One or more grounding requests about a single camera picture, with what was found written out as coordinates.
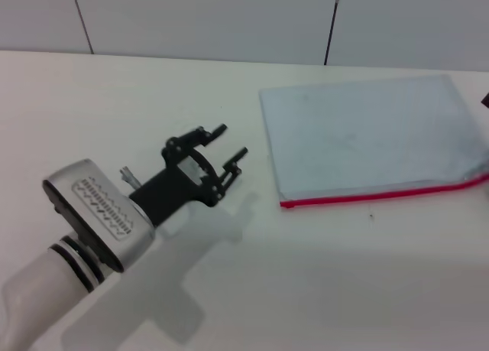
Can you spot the silver plug on left wrist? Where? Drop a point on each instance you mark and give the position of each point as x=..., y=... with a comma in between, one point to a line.
x=130, y=177

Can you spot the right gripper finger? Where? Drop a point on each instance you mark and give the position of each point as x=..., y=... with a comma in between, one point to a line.
x=486, y=101

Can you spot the red zipper slider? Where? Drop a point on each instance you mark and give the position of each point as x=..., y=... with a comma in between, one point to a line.
x=288, y=205

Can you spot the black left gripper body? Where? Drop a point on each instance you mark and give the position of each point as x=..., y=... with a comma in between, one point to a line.
x=172, y=190

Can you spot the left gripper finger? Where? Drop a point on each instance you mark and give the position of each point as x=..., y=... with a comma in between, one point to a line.
x=183, y=138
x=229, y=171

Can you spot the black vertical wall strip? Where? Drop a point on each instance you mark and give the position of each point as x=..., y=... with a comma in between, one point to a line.
x=331, y=30

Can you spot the clear document bag red zipper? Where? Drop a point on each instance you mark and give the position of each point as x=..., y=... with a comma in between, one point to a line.
x=363, y=137

